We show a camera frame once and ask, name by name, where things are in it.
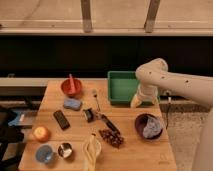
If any yellow-tipped gripper finger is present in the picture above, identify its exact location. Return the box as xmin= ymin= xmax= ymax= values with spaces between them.
xmin=130 ymin=96 xmax=142 ymax=108

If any black bag with blue item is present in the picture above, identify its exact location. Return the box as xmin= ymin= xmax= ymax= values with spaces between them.
xmin=0 ymin=105 xmax=34 ymax=171

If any blue plastic cup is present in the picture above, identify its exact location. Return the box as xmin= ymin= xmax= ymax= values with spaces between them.
xmin=35 ymin=145 xmax=54 ymax=164

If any red bowl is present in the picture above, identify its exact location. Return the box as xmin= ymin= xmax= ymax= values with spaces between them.
xmin=61 ymin=78 xmax=82 ymax=97

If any pink spoon in bowl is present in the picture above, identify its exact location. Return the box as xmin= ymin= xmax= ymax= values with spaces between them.
xmin=69 ymin=74 xmax=75 ymax=93

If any black tape roll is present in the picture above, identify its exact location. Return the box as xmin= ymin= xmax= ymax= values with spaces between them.
xmin=83 ymin=108 xmax=95 ymax=123

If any small metal cup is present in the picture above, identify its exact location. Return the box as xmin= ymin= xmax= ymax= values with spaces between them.
xmin=58 ymin=143 xmax=73 ymax=159

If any red yellow apple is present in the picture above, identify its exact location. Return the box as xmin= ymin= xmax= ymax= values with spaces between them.
xmin=33 ymin=126 xmax=50 ymax=142

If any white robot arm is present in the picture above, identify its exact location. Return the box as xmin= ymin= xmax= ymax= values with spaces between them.
xmin=131 ymin=58 xmax=213 ymax=171

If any black remote control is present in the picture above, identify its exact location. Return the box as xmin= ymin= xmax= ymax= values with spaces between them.
xmin=53 ymin=110 xmax=70 ymax=130

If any black handled knife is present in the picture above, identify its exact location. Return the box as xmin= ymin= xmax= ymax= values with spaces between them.
xmin=96 ymin=113 xmax=120 ymax=134

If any blue sponge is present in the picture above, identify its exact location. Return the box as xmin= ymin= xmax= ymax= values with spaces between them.
xmin=63 ymin=99 xmax=82 ymax=111

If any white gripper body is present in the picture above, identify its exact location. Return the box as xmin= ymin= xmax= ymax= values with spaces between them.
xmin=136 ymin=84 xmax=158 ymax=102

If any green plastic tray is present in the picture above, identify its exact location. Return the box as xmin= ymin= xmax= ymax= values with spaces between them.
xmin=107 ymin=70 xmax=161 ymax=107

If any crumpled grey cloth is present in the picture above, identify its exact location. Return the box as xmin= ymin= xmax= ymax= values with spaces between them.
xmin=143 ymin=117 xmax=162 ymax=138

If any purple bowl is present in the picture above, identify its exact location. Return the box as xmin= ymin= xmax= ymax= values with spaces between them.
xmin=135 ymin=113 xmax=163 ymax=140

